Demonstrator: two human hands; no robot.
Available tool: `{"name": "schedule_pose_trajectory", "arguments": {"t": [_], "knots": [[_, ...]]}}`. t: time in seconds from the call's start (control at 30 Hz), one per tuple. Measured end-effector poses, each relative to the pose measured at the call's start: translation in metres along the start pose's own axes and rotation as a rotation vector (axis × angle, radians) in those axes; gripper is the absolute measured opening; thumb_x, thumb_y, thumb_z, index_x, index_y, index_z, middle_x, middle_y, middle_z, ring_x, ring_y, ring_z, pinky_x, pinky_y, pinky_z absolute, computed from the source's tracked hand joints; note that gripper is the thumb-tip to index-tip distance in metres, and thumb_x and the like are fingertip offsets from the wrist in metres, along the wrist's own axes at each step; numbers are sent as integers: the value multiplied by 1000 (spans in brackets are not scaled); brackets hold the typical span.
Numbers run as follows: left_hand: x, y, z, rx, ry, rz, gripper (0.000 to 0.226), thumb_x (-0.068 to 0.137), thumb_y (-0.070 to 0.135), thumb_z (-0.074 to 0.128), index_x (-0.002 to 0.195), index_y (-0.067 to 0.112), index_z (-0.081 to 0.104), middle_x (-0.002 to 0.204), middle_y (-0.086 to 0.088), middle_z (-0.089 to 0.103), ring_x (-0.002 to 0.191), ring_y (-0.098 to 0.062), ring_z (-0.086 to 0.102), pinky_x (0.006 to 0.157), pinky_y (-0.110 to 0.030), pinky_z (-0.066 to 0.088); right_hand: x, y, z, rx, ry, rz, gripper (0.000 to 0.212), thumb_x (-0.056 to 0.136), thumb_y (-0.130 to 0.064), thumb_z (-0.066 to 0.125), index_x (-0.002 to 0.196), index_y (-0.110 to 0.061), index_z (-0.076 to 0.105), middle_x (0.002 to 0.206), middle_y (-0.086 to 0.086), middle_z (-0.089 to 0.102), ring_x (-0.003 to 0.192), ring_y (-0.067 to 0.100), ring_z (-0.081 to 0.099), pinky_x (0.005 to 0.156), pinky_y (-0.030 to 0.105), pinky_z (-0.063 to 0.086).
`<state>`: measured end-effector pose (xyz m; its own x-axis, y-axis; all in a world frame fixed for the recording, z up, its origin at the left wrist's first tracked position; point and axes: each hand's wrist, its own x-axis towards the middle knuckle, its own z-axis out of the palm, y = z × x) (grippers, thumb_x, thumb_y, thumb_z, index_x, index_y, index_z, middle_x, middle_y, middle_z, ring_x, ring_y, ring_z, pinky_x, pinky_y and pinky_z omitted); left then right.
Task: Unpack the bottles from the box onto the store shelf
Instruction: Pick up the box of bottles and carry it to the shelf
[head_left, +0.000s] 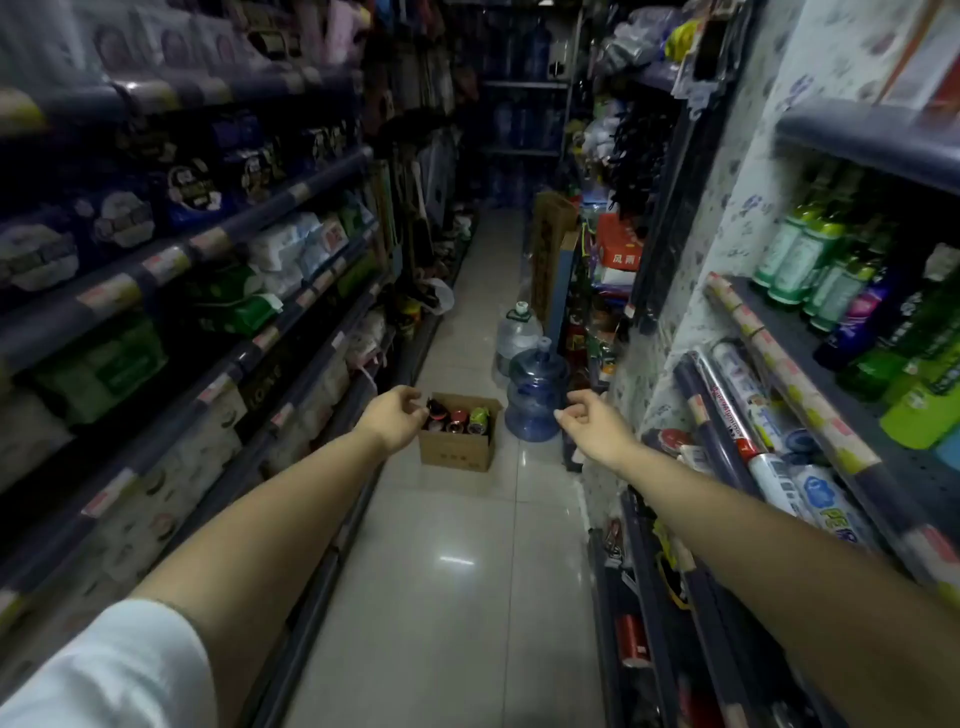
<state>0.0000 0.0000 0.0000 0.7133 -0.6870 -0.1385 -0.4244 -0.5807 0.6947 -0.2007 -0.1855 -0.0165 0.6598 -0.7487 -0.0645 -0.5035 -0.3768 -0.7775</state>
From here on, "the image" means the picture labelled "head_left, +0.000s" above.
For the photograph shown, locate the person's left hand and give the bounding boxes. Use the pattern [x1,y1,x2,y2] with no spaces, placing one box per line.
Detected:
[353,384,430,457]

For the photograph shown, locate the person's right hand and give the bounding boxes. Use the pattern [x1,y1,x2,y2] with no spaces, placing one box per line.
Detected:
[553,388,645,474]

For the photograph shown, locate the brown cardboard box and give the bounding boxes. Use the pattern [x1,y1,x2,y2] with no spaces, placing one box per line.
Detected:
[417,392,504,474]

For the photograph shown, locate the person's right forearm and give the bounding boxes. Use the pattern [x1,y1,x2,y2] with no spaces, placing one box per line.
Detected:
[614,442,960,728]

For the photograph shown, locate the person's left forearm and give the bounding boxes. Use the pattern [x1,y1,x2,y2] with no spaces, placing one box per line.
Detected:
[128,427,391,728]

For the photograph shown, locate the blue water jug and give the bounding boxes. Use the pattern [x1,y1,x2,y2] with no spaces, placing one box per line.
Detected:
[503,337,571,442]

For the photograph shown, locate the clear water jug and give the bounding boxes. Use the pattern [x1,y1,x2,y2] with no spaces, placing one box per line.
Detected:
[494,301,544,379]

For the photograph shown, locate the dark tissue goods shelf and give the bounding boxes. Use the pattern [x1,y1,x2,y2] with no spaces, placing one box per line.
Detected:
[0,0,481,728]

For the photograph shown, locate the household goods shelf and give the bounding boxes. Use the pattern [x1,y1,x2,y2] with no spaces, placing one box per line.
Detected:
[558,0,751,474]

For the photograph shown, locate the silver foil roll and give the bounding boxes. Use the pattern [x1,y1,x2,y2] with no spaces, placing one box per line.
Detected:
[688,347,763,464]

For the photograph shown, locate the white plastic bag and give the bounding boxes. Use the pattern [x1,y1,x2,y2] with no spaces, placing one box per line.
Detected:
[419,277,456,316]

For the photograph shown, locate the yellow black packaged item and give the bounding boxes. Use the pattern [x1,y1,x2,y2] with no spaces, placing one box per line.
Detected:
[650,521,693,605]

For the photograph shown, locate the white blue printed roll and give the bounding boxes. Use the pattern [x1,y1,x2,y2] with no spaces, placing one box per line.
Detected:
[710,341,823,457]
[791,463,888,550]
[747,452,819,523]

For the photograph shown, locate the red tissue pack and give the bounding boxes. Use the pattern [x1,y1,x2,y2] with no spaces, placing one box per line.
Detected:
[594,213,645,273]

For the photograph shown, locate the green tissue pack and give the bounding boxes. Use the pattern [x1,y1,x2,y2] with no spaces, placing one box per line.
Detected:
[191,262,286,339]
[29,314,170,425]

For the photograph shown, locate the tall brown carton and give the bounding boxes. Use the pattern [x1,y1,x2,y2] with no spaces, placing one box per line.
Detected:
[530,191,580,328]

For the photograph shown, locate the patterned paper roll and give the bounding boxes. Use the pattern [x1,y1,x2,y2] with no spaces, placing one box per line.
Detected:
[703,272,960,594]

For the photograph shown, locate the red ribbon roll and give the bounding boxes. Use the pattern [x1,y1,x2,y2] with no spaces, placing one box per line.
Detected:
[616,614,652,669]

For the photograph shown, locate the purple bottle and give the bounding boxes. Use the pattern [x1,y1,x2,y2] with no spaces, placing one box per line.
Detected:
[813,269,913,373]

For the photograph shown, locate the lime green bottle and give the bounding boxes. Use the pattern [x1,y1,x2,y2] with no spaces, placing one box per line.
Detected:
[878,359,960,451]

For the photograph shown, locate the dark green bottle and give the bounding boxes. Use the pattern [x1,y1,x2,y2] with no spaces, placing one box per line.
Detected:
[836,243,960,403]

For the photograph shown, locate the white t-shirt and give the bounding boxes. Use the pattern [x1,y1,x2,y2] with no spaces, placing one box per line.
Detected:
[0,597,220,728]

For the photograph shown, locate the yellow hanging item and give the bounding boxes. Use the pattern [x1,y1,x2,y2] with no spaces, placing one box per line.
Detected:
[664,18,700,63]

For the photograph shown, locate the hanging black packaged goods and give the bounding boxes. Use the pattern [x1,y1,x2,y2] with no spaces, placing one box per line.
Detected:
[671,0,751,121]

